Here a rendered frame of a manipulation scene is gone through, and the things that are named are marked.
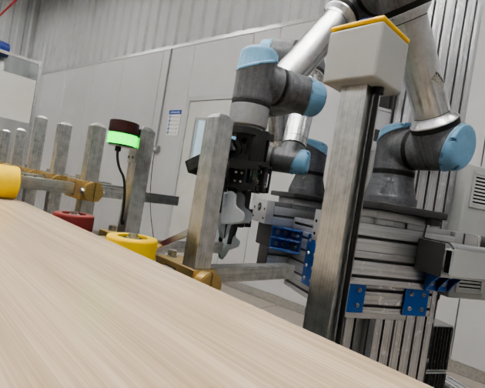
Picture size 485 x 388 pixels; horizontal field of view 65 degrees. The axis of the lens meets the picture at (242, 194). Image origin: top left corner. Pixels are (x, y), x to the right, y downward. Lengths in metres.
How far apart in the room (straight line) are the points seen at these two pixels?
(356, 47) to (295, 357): 0.35
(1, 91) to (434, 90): 2.93
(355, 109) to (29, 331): 0.39
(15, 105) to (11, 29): 6.95
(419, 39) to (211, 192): 0.62
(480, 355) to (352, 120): 2.88
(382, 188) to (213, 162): 0.61
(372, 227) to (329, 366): 0.83
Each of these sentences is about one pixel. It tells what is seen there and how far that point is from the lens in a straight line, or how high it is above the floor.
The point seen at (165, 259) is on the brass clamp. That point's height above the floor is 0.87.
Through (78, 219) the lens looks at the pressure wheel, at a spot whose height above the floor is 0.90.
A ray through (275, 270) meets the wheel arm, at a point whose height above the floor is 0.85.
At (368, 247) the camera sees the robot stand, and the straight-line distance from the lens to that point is 1.08.
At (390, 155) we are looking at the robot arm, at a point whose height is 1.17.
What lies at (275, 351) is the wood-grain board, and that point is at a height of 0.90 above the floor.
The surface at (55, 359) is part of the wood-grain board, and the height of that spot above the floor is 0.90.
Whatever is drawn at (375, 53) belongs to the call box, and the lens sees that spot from 0.47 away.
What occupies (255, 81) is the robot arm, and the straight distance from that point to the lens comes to 0.72.
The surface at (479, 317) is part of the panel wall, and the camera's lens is 3.21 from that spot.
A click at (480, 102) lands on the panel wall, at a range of 3.32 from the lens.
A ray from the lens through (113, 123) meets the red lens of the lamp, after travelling 0.83.
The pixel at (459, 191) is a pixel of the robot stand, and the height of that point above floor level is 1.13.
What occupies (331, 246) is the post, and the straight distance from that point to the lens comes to 0.47.
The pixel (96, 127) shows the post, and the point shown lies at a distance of 1.08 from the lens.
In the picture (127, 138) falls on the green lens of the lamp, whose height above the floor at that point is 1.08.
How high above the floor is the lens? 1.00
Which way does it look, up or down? level
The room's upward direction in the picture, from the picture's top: 9 degrees clockwise
